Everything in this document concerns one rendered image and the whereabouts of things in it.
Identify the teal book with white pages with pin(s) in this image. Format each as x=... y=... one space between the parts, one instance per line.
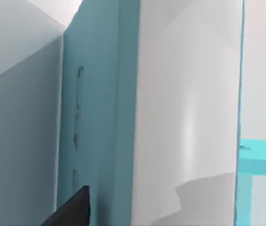
x=104 y=99

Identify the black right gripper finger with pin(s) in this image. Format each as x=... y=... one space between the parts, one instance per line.
x=76 y=209

